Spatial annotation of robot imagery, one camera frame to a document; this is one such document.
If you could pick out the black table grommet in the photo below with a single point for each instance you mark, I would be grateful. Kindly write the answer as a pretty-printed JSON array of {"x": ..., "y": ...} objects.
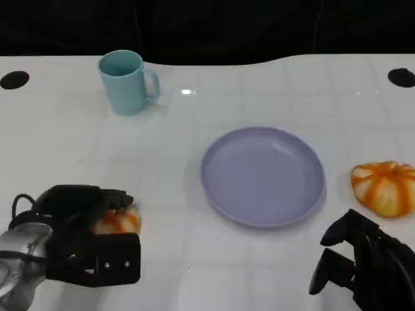
[
  {"x": 402, "y": 77},
  {"x": 14, "y": 80}
]

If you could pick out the orange and white bread roll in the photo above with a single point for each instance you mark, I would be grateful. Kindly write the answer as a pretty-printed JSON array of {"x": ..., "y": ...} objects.
[
  {"x": 386, "y": 189},
  {"x": 124, "y": 222}
]

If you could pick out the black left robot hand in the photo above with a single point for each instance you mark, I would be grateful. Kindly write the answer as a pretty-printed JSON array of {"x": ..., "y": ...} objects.
[{"x": 97, "y": 259}]

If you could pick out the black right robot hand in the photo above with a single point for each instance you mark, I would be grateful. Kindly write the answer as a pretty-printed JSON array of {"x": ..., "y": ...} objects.
[{"x": 382, "y": 265}]

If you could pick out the pale green mug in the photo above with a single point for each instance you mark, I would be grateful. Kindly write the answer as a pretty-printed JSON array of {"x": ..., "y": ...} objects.
[{"x": 124, "y": 92}]

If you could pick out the lilac plate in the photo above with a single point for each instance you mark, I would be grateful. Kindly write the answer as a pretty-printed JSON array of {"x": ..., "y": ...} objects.
[{"x": 262, "y": 178}]

